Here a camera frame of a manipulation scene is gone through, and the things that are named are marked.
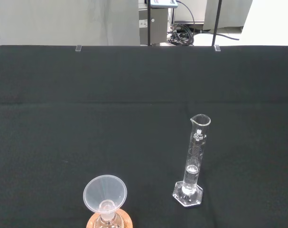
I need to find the black cloth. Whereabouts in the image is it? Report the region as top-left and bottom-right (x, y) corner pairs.
(0, 45), (288, 228)

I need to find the clear plastic funnel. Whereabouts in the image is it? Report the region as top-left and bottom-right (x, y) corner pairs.
(83, 174), (128, 214)

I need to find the grey cabinet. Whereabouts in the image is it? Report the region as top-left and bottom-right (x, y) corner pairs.
(138, 6), (174, 46)

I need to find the black tripod leg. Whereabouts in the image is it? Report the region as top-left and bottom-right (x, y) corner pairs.
(147, 0), (152, 47)
(211, 0), (223, 47)

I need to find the blue grey device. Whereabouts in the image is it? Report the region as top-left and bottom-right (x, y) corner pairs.
(150, 0), (179, 9)

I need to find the glass round-bottom flask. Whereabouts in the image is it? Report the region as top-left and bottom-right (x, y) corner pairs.
(95, 209), (126, 228)

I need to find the black cable coil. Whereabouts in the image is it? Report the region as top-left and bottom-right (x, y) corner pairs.
(167, 22), (195, 46)

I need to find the cork ring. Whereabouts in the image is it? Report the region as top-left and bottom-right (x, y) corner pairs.
(86, 207), (134, 228)

